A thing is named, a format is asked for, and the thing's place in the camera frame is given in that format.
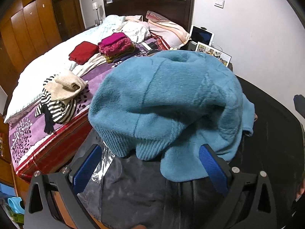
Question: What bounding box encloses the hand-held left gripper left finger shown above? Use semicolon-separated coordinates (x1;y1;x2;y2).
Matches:
25;144;103;229

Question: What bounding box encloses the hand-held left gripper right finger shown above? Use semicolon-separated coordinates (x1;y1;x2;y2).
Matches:
198;144;278;229

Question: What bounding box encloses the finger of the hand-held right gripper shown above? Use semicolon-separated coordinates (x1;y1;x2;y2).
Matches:
294;95;305;118

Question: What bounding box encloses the blue fuzzy sweater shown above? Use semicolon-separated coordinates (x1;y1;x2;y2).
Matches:
88;50;255;183

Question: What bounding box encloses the beige and striped clothes pile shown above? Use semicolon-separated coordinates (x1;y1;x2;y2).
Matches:
35;75;90;124

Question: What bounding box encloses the dark grey table cover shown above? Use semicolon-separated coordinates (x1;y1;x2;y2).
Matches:
71;75;302;229

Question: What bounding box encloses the purple floral bed sheet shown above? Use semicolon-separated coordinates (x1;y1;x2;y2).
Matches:
8;36;172;182

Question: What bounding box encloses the blue slipper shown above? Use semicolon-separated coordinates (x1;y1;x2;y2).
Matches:
7;197;25;215

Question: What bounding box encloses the cream knitted sweater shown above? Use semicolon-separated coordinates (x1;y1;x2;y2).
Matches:
44;69;88;101

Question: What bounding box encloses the cream striped blanket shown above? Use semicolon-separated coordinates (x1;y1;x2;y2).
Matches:
71;52;112;77

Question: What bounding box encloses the white quilt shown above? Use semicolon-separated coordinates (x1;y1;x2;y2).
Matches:
3;15;127;124

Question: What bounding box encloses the red folded garment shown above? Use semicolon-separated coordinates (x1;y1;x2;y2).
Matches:
69;41;99;65

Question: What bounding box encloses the white tablet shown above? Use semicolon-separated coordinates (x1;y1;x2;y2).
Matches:
189;24;215;46

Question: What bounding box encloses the olive folded garment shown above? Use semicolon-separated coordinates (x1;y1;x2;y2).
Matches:
103;46;140;64

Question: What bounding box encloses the magenta folded sweater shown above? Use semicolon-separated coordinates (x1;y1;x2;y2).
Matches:
98;32;133;56

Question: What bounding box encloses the pink striped pillow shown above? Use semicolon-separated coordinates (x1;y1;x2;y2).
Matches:
145;11;192;48

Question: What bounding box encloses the wooden wardrobe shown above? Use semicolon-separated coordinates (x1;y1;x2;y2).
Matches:
0;0;62;86

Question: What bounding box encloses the wooden door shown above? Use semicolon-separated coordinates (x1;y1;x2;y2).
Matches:
51;0;86;42

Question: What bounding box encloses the white table lamp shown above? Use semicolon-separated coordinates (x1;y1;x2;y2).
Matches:
92;2;100;25

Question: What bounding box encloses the dark wooden bed headboard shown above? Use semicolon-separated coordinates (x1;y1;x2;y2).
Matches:
103;0;195;32

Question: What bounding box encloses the photo collage frame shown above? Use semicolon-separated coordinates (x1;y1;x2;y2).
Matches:
195;42;232;67

